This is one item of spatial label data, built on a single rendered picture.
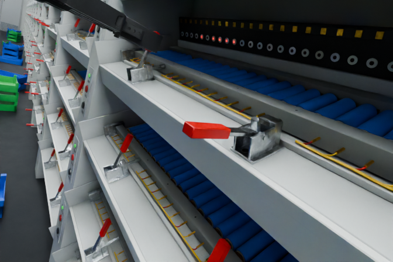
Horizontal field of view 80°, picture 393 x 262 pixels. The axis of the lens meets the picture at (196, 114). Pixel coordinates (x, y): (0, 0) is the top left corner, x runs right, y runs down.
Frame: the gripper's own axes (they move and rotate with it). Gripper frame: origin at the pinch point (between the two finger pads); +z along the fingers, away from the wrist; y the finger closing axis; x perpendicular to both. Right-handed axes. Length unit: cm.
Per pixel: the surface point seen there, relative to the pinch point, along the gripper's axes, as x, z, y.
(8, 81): -66, -7, -218
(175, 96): -6.3, 4.1, 10.5
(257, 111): -3.6, 6.6, 22.5
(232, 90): -2.5, 6.0, 18.4
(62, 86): -26, 5, -69
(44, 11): 2, 2, -228
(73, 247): -59, 12, -18
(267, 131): -4.8, 2.1, 27.6
